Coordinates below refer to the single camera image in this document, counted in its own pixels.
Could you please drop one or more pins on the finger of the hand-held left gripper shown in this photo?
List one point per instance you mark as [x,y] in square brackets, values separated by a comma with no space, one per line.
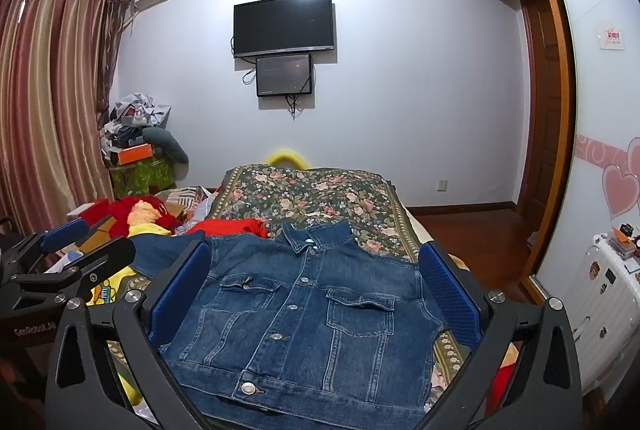
[100,260]
[65,234]

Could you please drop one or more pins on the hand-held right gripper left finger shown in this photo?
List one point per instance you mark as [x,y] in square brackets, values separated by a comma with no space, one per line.
[180,292]

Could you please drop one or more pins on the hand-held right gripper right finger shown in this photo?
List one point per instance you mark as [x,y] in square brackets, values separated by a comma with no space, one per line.
[450,295]

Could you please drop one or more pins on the blue denim jacket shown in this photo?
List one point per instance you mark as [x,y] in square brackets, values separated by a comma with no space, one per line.
[300,310]

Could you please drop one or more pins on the pile of mixed clothes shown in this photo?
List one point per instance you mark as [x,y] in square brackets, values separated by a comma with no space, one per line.
[145,120]

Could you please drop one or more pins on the yellow printed garment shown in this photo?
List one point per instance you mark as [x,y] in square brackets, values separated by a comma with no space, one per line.
[107,292]

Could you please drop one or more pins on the red and cream garment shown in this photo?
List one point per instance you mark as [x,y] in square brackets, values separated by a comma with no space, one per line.
[122,210]

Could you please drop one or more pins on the red folded garment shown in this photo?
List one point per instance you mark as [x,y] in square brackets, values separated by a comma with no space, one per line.
[230,227]

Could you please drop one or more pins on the light blue white garment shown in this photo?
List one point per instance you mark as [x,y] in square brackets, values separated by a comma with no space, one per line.
[205,207]

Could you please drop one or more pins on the green cloth covered table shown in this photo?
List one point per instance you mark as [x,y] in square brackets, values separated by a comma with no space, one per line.
[142,177]

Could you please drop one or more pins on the orange red cloth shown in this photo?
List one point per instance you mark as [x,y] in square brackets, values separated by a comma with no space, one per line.
[502,380]

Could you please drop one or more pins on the orange box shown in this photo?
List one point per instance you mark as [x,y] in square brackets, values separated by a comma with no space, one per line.
[134,154]

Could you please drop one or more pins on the striped pink curtain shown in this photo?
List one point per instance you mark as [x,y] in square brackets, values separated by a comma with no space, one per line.
[50,85]

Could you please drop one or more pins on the white suitcase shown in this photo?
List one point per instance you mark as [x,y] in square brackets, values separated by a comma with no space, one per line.
[600,300]

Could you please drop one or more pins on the floral bedspread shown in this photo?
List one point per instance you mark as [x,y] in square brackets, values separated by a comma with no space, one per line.
[325,200]

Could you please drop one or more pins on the small items on suitcase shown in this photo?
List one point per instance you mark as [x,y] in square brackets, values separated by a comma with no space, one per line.
[625,240]

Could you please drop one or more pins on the brown wooden door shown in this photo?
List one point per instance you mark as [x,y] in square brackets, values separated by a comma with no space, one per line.
[542,110]

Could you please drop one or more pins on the white wardrobe sliding door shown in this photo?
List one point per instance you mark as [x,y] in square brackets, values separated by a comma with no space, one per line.
[595,110]

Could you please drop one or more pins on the small white door sign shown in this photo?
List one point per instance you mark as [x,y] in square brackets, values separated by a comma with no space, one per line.
[611,39]

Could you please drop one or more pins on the white wall socket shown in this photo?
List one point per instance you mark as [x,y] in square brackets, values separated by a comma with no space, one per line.
[441,185]

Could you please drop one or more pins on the small black wall monitor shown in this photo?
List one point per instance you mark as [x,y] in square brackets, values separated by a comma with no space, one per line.
[284,75]

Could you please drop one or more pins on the black wall television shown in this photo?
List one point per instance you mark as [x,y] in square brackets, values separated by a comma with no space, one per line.
[282,25]

